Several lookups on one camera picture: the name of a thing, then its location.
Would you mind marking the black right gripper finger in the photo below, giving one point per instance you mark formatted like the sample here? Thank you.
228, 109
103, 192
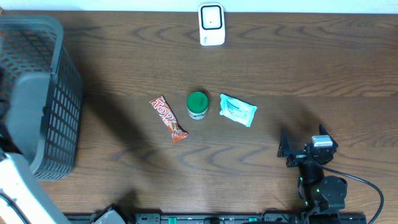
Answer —
284, 149
323, 131

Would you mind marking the white barcode scanner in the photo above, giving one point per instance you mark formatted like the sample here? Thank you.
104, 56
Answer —
211, 24

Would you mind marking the teal wet wipes pack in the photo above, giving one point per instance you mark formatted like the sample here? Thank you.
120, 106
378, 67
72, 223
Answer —
237, 110

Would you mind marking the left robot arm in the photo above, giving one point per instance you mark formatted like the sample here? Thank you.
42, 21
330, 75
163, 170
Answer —
23, 200

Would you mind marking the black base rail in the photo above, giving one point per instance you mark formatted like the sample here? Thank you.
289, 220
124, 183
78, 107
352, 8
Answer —
272, 217

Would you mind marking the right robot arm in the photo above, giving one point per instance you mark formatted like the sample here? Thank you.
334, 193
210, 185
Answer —
324, 196

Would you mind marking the red Top chocolate bar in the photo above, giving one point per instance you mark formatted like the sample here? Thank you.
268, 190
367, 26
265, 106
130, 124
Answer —
167, 115

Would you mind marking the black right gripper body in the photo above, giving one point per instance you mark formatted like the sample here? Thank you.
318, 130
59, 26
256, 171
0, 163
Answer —
297, 156

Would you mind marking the grey plastic mesh basket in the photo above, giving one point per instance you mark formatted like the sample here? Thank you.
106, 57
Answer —
41, 94

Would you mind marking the green lid jar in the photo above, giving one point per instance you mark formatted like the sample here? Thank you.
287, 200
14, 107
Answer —
197, 105

